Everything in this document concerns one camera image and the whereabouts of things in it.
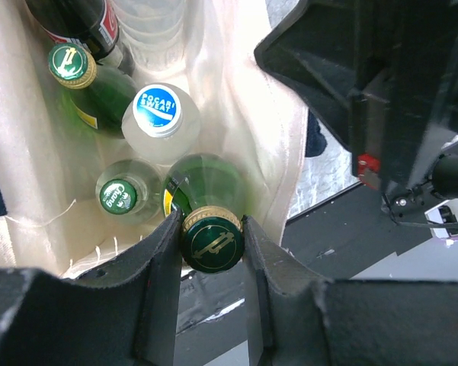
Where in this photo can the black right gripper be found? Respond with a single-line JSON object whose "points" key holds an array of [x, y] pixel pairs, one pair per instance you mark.
{"points": [[382, 76]]}

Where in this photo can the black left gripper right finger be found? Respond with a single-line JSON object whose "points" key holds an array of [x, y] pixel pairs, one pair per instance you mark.
{"points": [[298, 317]]}

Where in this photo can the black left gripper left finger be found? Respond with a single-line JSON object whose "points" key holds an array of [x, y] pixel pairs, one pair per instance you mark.
{"points": [[123, 312]]}

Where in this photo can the beige canvas tote bag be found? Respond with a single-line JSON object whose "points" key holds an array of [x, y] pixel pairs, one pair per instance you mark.
{"points": [[50, 160]]}

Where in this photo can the green glass bottle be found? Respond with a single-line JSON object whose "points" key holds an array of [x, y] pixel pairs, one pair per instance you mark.
{"points": [[99, 94], [211, 195]]}

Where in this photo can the clear water bottle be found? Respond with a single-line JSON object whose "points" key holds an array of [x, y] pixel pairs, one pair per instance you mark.
{"points": [[162, 123], [157, 32]]}

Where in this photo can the dark cola glass bottle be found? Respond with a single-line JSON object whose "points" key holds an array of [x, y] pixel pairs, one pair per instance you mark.
{"points": [[91, 24]]}

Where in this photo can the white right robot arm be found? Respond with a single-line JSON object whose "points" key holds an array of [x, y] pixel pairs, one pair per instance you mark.
{"points": [[382, 77]]}

